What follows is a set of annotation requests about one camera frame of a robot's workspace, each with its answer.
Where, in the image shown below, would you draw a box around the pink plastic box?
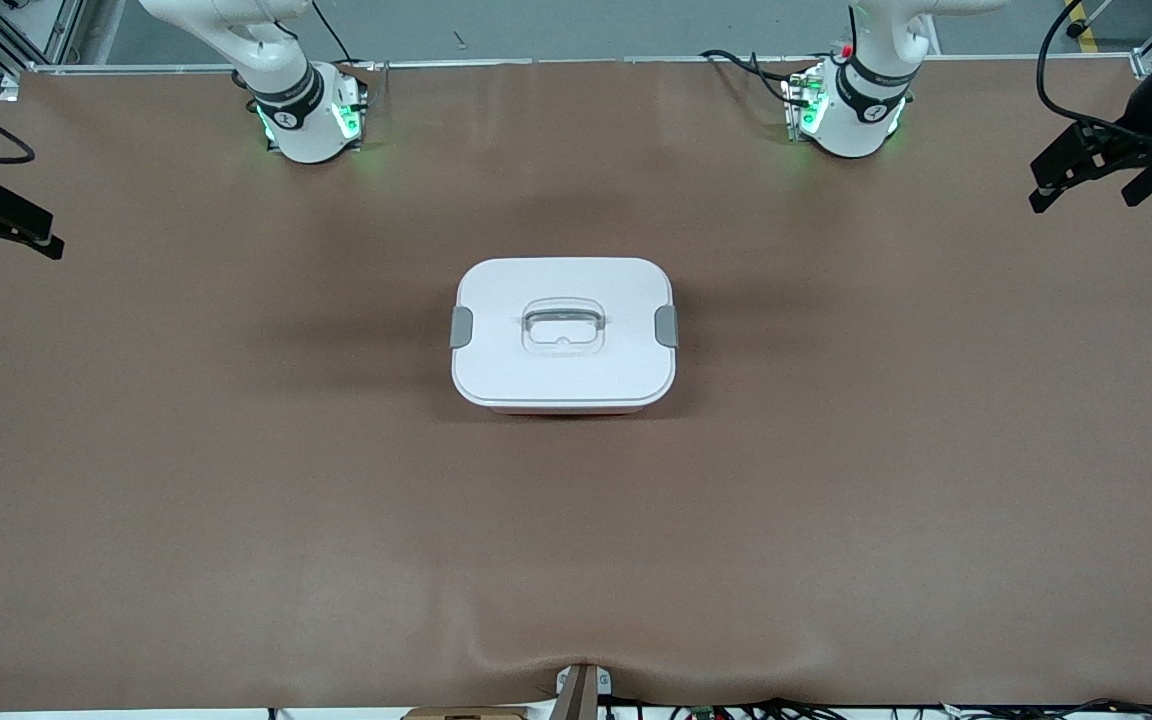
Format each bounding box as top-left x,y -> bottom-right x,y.
484,402 -> 657,416

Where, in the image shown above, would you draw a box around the black caster wheel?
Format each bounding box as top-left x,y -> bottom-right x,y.
1066,0 -> 1119,39

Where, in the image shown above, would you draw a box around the brown table mat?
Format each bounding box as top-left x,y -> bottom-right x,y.
0,58 -> 1152,713

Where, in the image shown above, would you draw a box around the brown cardboard piece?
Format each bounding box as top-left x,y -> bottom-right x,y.
402,706 -> 529,720

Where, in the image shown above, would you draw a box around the metal table clamp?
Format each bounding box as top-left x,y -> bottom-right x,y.
554,663 -> 614,720

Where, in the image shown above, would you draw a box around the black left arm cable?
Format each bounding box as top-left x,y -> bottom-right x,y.
1036,0 -> 1142,136

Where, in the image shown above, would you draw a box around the black left base cables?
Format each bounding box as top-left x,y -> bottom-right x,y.
701,48 -> 799,109

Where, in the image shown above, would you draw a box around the black right base cable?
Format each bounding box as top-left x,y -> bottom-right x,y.
311,0 -> 377,71

